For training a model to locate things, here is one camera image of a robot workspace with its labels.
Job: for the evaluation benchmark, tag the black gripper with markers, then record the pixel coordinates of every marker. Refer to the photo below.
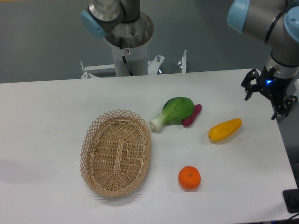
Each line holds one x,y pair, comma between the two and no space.
273,88

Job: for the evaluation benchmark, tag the yellow mango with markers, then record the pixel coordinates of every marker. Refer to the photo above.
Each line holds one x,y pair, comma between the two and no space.
224,130

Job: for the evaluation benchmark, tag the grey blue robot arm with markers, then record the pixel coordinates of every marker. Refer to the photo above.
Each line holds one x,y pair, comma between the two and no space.
275,23

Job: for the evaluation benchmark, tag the purple sweet potato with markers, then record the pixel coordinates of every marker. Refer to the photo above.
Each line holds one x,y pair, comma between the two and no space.
190,120

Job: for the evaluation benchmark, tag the green bok choy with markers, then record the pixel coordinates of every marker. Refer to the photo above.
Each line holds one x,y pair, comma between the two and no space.
175,110

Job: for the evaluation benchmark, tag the black device at table edge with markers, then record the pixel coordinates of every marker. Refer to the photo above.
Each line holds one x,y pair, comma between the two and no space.
291,198

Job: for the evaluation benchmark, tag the orange tangerine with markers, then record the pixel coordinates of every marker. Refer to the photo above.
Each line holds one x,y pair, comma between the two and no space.
189,177

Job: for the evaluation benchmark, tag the woven wicker basket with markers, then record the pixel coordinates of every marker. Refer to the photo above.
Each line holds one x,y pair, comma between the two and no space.
116,153

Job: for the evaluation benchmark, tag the white metal base frame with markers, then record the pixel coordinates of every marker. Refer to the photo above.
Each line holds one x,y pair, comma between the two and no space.
154,68

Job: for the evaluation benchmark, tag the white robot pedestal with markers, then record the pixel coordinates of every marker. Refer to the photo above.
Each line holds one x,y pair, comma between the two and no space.
129,45

